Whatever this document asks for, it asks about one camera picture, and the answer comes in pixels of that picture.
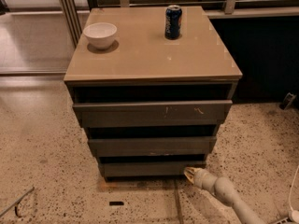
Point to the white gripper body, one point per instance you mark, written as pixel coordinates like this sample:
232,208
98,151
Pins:
202,178

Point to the metal rod on floor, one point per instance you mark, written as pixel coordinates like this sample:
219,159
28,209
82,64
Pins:
15,203

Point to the grey drawer cabinet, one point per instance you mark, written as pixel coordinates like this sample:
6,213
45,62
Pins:
144,66

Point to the white ceramic bowl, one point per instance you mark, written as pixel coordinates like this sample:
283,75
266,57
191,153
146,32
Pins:
101,35

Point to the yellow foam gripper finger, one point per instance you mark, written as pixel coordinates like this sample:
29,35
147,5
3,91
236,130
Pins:
193,174

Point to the small grey wall bracket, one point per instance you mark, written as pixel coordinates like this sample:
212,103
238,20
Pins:
288,100

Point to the blue Pepsi can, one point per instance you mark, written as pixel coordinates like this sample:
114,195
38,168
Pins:
173,16

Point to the grey drawer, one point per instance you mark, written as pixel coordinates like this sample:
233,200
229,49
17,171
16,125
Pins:
148,114
127,169
152,146

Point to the black floor slot cover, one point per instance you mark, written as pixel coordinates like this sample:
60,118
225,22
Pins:
117,203

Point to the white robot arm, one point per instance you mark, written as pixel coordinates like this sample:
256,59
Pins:
223,190

